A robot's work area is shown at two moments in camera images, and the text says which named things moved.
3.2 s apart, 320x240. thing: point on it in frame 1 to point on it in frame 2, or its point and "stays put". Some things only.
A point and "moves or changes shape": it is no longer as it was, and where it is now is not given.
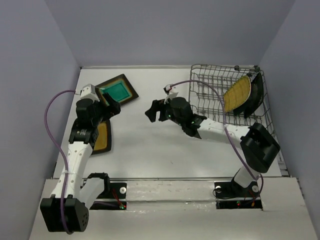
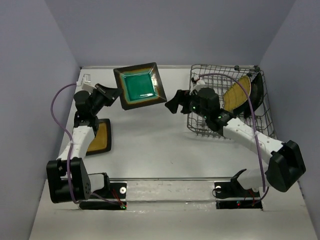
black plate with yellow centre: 103,143 stays put
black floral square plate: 254,101 stays put
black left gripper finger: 102,98 to 112,92
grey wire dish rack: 207,86 stays put
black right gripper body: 169,113 to 194,105
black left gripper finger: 114,107 to 112,98
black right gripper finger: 151,114 to 186,109
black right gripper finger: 157,105 to 173,104
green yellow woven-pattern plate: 237,93 stays put
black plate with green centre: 119,87 moves or changes shape
